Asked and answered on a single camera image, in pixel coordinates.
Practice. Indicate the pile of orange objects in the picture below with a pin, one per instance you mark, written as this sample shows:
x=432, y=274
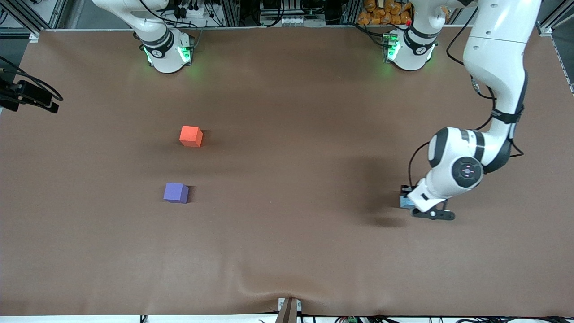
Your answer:
x=381, y=13

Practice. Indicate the purple foam block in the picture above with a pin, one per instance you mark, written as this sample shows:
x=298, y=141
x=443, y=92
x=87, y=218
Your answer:
x=175, y=191

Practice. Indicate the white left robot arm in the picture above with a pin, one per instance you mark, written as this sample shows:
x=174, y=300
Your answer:
x=493, y=54

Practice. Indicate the light blue foam block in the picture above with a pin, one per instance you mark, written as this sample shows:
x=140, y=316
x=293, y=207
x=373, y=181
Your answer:
x=406, y=202

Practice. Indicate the aluminium frame profile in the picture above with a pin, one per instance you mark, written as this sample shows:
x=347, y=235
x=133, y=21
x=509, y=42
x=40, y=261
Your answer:
x=27, y=15
x=560, y=49

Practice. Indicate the power strip with black plugs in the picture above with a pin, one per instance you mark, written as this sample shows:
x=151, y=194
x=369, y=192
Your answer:
x=190, y=9

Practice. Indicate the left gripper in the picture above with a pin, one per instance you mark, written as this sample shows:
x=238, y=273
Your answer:
x=406, y=192

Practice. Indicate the brown table cover sheet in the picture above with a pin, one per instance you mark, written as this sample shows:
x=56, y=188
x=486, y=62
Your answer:
x=287, y=242

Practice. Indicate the brown camera mount post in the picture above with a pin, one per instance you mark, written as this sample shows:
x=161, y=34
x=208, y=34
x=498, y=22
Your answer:
x=288, y=312

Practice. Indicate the orange foam block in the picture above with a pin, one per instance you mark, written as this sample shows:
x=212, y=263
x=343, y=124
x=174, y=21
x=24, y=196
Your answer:
x=190, y=134

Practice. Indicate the white power strip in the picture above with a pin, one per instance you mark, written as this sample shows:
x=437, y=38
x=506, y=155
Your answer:
x=296, y=20

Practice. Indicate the green terminal connector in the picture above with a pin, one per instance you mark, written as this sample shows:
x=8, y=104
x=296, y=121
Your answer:
x=351, y=320

